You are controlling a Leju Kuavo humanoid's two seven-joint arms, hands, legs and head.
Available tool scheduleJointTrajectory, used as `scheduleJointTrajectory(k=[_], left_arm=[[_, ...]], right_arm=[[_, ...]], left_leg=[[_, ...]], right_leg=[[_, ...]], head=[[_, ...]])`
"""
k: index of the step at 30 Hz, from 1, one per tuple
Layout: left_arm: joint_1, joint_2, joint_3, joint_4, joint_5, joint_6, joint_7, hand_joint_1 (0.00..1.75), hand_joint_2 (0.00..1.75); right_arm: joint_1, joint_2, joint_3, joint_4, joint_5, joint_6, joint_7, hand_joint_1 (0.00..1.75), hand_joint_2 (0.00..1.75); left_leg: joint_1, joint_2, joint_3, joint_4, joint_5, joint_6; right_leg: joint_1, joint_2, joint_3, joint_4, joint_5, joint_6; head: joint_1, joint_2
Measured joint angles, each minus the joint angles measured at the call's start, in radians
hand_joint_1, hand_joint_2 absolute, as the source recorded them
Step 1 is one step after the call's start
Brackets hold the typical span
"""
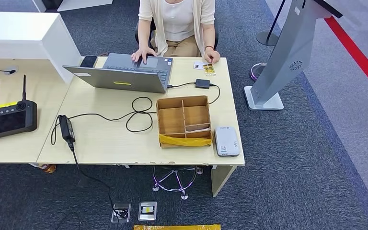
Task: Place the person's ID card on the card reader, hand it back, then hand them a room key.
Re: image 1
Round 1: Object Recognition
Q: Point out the person's left hand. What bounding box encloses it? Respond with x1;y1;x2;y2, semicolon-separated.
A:
203;47;220;64

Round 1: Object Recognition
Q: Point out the person's right hand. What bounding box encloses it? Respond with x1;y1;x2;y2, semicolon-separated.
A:
131;47;158;65

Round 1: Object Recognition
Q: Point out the yellow patterned room key card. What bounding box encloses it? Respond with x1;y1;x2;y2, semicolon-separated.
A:
203;64;217;77

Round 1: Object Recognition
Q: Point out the person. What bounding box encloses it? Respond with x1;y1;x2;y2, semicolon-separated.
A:
131;0;220;65

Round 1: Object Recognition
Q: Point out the grey card reader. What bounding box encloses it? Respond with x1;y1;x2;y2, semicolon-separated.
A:
214;126;241;158

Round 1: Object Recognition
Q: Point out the black office chair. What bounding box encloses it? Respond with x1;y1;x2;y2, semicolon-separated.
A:
135;17;219;58

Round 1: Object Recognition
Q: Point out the small black adapter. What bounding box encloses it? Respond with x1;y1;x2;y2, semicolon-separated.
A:
195;79;211;90

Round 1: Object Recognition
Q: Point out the grey laptop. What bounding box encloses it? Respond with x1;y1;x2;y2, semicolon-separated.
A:
62;53;174;94

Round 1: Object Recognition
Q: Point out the black smartphone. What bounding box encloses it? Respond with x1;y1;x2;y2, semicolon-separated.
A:
80;55;98;68

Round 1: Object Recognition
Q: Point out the wooden divided box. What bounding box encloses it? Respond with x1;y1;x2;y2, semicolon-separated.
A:
156;95;213;149

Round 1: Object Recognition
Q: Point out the grey kiosk stand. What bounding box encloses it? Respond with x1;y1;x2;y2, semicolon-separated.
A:
244;0;344;111

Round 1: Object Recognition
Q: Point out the white furniture base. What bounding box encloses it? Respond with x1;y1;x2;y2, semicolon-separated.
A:
31;0;113;12

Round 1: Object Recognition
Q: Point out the yellow tape on box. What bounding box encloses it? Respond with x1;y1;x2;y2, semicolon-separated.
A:
158;133;213;147

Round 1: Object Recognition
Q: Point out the black laptop power brick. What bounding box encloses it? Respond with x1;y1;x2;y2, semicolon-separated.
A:
58;115;76;143

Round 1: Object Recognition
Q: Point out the white counter block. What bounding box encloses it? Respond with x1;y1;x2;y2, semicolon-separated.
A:
0;11;83;85

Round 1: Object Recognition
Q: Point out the beige desk leg panel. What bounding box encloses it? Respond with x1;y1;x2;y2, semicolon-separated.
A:
210;165;237;198

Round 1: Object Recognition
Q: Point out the chrome stool base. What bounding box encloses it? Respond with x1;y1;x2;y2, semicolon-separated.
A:
152;165;204;201

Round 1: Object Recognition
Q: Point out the red barrier belt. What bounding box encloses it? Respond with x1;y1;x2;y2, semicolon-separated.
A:
323;16;368;100

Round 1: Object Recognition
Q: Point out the black remote controller with antennas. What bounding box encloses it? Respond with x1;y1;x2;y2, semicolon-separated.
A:
0;74;38;140

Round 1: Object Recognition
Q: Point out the floor socket box yellow label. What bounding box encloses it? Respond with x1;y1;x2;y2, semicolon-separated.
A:
138;201;158;221

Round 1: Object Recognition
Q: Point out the open floor socket box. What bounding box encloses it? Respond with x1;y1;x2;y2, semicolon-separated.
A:
111;203;132;223

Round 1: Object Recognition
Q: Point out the curved black adapter cable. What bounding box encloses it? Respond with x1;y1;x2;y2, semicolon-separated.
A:
208;83;221;105

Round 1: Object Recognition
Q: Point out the short black adapter cable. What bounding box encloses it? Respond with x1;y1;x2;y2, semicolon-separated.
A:
167;82;196;89

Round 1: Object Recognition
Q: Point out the chrome ring base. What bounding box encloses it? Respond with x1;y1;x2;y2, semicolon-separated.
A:
250;62;268;81

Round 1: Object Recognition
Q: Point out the black stanchion post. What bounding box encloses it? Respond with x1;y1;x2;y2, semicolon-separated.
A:
255;0;287;46

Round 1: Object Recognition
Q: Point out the black looped charger cable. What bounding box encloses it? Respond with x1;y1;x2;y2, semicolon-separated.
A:
50;96;157;146

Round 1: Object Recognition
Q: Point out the black mains cable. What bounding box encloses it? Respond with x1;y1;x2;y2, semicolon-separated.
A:
69;143;130;219

